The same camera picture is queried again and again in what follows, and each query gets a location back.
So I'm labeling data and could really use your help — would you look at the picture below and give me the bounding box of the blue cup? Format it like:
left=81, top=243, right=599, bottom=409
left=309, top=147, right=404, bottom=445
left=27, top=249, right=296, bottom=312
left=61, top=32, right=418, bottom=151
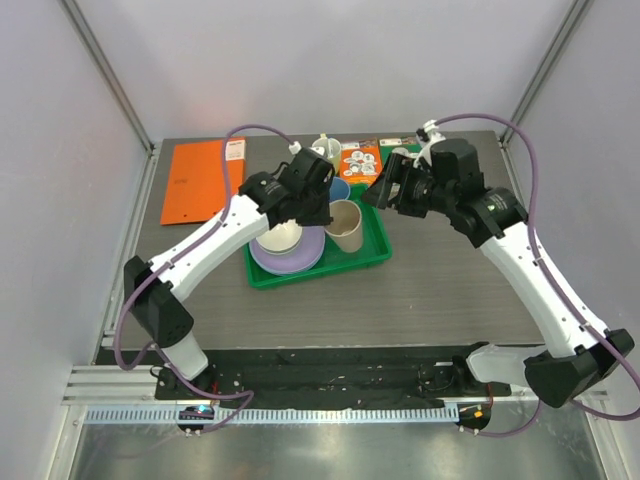
left=329, top=177, right=351, bottom=203

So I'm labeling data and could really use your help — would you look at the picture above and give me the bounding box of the beige cup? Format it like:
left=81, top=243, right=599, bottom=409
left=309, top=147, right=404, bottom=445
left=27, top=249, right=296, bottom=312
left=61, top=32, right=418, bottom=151
left=324, top=200, right=364, bottom=254

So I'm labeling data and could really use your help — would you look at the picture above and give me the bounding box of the white bowl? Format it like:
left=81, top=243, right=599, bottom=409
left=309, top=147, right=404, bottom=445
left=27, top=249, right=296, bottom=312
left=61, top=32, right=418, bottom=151
left=256, top=220, right=303, bottom=254

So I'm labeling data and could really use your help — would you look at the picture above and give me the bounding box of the purple plate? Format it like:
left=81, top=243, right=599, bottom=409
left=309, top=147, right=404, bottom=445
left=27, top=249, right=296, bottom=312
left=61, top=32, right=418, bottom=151
left=248, top=226, right=325, bottom=276

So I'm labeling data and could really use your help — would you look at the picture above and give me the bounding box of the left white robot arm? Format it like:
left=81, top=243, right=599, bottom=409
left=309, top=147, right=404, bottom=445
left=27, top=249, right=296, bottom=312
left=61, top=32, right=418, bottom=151
left=123, top=147, right=335, bottom=399

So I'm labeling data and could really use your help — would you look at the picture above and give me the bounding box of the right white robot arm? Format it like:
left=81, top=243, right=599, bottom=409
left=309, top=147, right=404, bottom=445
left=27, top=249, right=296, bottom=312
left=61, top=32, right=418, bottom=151
left=361, top=138, right=635, bottom=408

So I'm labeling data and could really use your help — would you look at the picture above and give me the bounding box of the green plastic bin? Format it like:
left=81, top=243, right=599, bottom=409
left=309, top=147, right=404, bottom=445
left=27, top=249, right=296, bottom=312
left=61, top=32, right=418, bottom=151
left=244, top=184, right=392, bottom=289

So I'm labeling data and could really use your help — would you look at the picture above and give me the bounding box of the green book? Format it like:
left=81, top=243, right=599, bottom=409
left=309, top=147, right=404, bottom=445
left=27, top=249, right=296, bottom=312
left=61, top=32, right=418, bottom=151
left=378, top=136, right=421, bottom=157

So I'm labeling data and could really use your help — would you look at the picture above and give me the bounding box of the orange book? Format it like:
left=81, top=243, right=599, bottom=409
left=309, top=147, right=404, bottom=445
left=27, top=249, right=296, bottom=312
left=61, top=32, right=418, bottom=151
left=339, top=138, right=383, bottom=185

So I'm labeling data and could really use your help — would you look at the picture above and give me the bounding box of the green cup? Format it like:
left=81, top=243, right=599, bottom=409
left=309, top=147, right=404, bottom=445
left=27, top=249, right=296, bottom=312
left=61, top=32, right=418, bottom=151
left=312, top=137, right=342, bottom=174

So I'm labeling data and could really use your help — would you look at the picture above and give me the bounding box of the orange folder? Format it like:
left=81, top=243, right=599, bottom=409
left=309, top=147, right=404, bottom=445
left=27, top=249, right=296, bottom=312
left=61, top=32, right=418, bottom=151
left=160, top=140, right=226, bottom=226

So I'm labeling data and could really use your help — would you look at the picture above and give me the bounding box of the white slotted cable duct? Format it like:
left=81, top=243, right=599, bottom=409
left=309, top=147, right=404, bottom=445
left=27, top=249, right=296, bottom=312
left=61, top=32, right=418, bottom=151
left=84, top=404, right=459, bottom=425

